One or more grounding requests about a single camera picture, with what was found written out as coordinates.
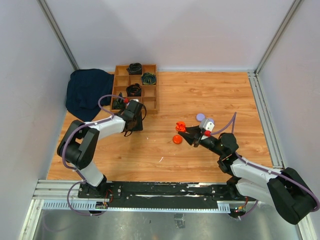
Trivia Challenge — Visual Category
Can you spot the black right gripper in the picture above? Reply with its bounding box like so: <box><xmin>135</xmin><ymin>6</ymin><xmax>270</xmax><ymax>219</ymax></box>
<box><xmin>178</xmin><ymin>124</ymin><xmax>225</xmax><ymax>157</ymax></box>

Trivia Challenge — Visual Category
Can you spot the orange charging case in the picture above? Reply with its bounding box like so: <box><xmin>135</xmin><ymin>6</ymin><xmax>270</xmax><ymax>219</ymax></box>
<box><xmin>172</xmin><ymin>134</ymin><xmax>183</xmax><ymax>145</ymax></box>
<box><xmin>175</xmin><ymin>121</ymin><xmax>187</xmax><ymax>133</ymax></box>

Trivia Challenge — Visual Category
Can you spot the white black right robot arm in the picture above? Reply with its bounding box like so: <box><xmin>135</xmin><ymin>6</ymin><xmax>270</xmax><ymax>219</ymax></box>
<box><xmin>178</xmin><ymin>125</ymin><xmax>320</xmax><ymax>225</ymax></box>

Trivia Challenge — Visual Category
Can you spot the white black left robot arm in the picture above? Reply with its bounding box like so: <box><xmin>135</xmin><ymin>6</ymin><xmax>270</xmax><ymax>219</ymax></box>
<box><xmin>57</xmin><ymin>99</ymin><xmax>147</xmax><ymax>198</ymax></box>

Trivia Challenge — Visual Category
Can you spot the dark rolled belt lower left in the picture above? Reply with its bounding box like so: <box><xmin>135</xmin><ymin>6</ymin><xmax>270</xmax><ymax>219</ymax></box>
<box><xmin>112</xmin><ymin>92</ymin><xmax>126</xmax><ymax>110</ymax></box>

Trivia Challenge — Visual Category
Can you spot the black rolled belt middle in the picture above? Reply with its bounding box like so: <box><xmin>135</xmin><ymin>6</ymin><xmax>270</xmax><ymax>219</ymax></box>
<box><xmin>126</xmin><ymin>83</ymin><xmax>142</xmax><ymax>97</ymax></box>

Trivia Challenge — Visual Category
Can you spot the black rolled belt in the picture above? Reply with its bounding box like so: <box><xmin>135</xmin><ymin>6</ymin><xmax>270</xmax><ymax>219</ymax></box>
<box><xmin>126</xmin><ymin>83</ymin><xmax>142</xmax><ymax>97</ymax></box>
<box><xmin>126</xmin><ymin>62</ymin><xmax>143</xmax><ymax>75</ymax></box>

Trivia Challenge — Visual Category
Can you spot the wooden compartment tray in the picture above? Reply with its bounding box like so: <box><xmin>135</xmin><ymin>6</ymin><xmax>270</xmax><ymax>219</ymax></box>
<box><xmin>112</xmin><ymin>64</ymin><xmax>159</xmax><ymax>115</ymax></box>

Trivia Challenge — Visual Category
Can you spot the dark green rolled belt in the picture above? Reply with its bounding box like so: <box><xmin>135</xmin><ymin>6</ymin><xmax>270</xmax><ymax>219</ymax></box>
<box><xmin>141</xmin><ymin>72</ymin><xmax>157</xmax><ymax>85</ymax></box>

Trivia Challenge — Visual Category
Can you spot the black rolled belt top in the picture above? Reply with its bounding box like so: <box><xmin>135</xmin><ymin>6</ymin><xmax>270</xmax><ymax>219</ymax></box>
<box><xmin>126</xmin><ymin>62</ymin><xmax>143</xmax><ymax>75</ymax></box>

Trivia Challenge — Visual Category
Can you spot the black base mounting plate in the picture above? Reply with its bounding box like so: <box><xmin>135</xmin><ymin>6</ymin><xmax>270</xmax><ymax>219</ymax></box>
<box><xmin>77</xmin><ymin>181</ymin><xmax>246</xmax><ymax>212</ymax></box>

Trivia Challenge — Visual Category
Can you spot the dark blue cloth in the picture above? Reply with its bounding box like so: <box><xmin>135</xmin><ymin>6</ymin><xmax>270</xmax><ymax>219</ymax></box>
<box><xmin>65</xmin><ymin>68</ymin><xmax>114</xmax><ymax>122</ymax></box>

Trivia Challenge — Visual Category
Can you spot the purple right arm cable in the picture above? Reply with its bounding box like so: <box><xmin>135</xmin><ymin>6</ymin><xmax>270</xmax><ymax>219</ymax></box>
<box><xmin>204</xmin><ymin>111</ymin><xmax>320</xmax><ymax>221</ymax></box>

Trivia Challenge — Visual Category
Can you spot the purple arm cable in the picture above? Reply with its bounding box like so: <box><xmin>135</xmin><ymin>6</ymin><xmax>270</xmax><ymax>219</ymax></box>
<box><xmin>62</xmin><ymin>94</ymin><xmax>130</xmax><ymax>217</ymax></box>
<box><xmin>204</xmin><ymin>111</ymin><xmax>320</xmax><ymax>221</ymax></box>

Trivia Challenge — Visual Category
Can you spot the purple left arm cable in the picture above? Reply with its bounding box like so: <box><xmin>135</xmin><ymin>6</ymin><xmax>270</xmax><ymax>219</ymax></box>
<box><xmin>62</xmin><ymin>94</ymin><xmax>130</xmax><ymax>217</ymax></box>

